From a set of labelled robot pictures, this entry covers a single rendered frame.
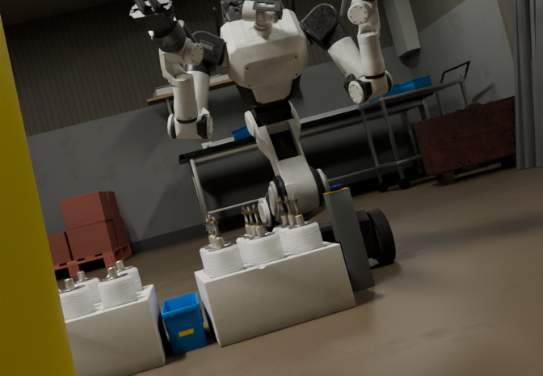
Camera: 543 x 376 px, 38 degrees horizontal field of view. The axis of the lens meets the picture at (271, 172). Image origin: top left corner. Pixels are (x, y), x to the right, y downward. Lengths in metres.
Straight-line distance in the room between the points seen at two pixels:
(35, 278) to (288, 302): 1.80
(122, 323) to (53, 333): 1.73
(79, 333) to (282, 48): 1.10
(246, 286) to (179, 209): 7.05
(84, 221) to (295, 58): 5.38
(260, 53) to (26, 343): 2.24
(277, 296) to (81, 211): 5.72
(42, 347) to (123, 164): 8.83
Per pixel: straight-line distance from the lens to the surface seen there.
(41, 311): 0.36
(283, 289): 2.14
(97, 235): 7.74
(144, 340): 2.11
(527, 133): 5.92
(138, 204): 9.16
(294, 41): 2.56
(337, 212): 2.40
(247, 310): 2.13
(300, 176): 2.63
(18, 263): 0.35
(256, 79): 2.59
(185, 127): 2.40
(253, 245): 2.16
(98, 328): 2.12
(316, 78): 9.45
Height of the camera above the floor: 0.40
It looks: 1 degrees up
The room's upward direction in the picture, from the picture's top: 15 degrees counter-clockwise
